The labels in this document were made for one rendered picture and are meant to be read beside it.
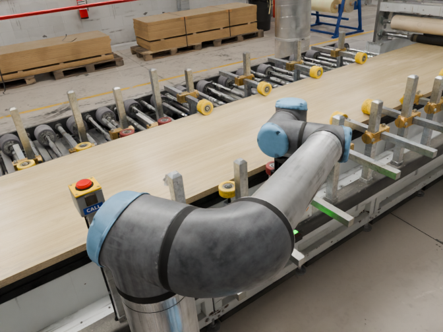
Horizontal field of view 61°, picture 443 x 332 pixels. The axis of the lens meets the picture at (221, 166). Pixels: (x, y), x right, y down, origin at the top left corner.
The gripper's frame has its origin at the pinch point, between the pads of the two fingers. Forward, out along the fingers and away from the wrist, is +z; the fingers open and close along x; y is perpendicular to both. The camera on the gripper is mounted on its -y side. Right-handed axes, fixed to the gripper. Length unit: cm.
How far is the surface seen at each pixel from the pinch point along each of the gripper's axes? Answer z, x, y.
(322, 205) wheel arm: 12.3, -2.5, -18.3
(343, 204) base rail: 30, -12, -45
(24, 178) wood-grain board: 8, -99, 69
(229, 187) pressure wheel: 7.5, -30.5, 4.6
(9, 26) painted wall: 22, -731, -24
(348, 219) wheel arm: 11.9, 9.4, -18.6
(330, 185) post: 18.7, -15.5, -39.3
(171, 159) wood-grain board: 8, -68, 11
